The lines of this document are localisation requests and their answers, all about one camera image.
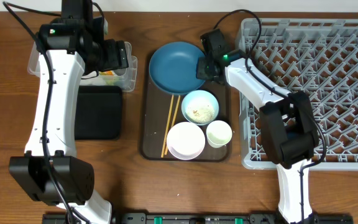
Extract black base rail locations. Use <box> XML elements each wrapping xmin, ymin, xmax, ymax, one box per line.
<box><xmin>41</xmin><ymin>212</ymin><xmax>354</xmax><ymax>224</ymax></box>

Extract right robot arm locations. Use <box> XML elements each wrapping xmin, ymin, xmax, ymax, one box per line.
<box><xmin>196</xmin><ymin>29</ymin><xmax>319</xmax><ymax>223</ymax></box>

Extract left wooden chopstick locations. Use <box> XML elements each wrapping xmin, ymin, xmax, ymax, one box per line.
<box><xmin>160</xmin><ymin>95</ymin><xmax>174</xmax><ymax>158</ymax></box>

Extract wooden chopstick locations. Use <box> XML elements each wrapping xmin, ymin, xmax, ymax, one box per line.
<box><xmin>160</xmin><ymin>95</ymin><xmax>174</xmax><ymax>158</ymax></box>
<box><xmin>164</xmin><ymin>95</ymin><xmax>181</xmax><ymax>156</ymax></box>

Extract black plastic tray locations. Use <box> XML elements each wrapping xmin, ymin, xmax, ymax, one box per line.
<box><xmin>75</xmin><ymin>86</ymin><xmax>123</xmax><ymax>140</ymax></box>

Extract rice and food scraps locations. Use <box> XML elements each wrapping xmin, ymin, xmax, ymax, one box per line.
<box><xmin>186</xmin><ymin>100</ymin><xmax>215</xmax><ymax>124</ymax></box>

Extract dark brown serving tray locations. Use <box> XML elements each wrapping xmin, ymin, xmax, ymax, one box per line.
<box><xmin>139</xmin><ymin>53</ymin><xmax>231</xmax><ymax>162</ymax></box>

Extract dark blue plate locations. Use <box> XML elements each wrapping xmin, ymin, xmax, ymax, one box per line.
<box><xmin>149</xmin><ymin>42</ymin><xmax>204</xmax><ymax>95</ymax></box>

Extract grey dishwasher rack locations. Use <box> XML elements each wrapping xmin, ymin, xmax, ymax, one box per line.
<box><xmin>235</xmin><ymin>19</ymin><xmax>358</xmax><ymax>171</ymax></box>

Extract light blue bowl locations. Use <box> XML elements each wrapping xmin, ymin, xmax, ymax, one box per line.
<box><xmin>181</xmin><ymin>90</ymin><xmax>219</xmax><ymax>126</ymax></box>

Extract right wooden chopstick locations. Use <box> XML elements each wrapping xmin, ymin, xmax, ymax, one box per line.
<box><xmin>164</xmin><ymin>95</ymin><xmax>181</xmax><ymax>156</ymax></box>

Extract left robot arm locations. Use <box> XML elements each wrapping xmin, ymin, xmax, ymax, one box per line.
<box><xmin>9</xmin><ymin>1</ymin><xmax>128</xmax><ymax>223</ymax></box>

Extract yellow snack wrapper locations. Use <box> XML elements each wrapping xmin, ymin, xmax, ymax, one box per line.
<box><xmin>99</xmin><ymin>70</ymin><xmax>119</xmax><ymax>85</ymax></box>

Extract pale green cup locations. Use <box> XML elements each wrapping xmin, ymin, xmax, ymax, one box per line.
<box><xmin>206</xmin><ymin>120</ymin><xmax>232</xmax><ymax>148</ymax></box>

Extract white bowl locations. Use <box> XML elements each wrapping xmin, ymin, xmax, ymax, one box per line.
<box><xmin>167</xmin><ymin>122</ymin><xmax>206</xmax><ymax>161</ymax></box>

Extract clear plastic bin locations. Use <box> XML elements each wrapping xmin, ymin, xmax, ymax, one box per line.
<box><xmin>27</xmin><ymin>42</ymin><xmax>137</xmax><ymax>92</ymax></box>

